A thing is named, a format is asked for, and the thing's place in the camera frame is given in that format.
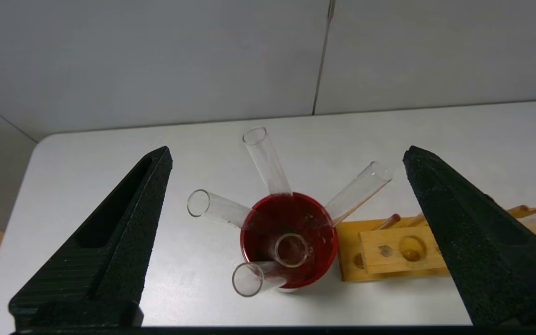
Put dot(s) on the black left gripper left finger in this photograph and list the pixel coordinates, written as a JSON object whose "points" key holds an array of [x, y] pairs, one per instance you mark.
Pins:
{"points": [[110, 242]]}

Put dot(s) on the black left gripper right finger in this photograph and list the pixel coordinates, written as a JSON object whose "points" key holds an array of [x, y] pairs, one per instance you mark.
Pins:
{"points": [[482, 242]]}

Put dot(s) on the test tube with red pigment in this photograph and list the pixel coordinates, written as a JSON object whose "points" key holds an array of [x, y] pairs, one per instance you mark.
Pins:
{"points": [[291, 239]]}

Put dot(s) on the wooden test tube rack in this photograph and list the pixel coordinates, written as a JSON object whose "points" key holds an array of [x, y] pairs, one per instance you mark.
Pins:
{"points": [[389, 253]]}

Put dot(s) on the empty clear glass test tube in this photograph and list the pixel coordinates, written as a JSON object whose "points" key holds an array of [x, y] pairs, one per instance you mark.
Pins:
{"points": [[221, 209], [254, 279], [356, 190], [268, 163]]}

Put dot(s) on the dark red cylindrical cup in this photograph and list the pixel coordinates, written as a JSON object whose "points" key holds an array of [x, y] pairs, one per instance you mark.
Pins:
{"points": [[268, 223]]}

